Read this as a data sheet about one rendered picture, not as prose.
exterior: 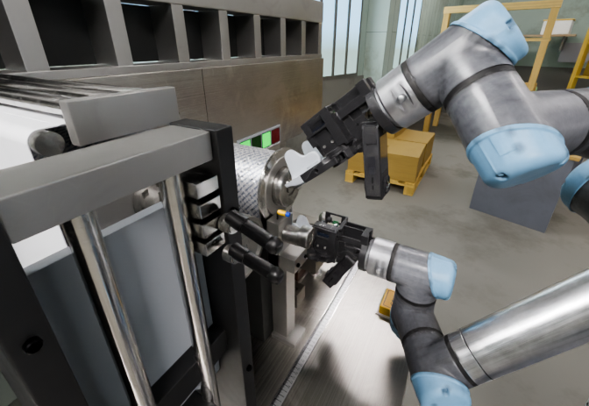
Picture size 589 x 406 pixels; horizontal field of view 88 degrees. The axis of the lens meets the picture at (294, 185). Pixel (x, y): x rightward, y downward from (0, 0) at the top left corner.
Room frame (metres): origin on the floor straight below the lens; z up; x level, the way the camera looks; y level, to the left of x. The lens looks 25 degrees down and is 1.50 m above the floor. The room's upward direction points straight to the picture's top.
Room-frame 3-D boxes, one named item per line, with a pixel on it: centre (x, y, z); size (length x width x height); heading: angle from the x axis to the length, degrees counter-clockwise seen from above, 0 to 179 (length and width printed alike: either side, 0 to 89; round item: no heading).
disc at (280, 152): (0.53, 0.03, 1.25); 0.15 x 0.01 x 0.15; 150
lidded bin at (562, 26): (5.86, -4.52, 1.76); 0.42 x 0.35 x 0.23; 48
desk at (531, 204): (2.87, -2.44, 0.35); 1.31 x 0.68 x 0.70; 133
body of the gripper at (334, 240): (0.52, -0.10, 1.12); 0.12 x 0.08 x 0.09; 60
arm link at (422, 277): (0.45, -0.24, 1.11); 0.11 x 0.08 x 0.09; 60
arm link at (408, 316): (0.43, -0.23, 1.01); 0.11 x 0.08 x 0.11; 176
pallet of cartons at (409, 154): (3.63, -1.25, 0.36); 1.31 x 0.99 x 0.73; 138
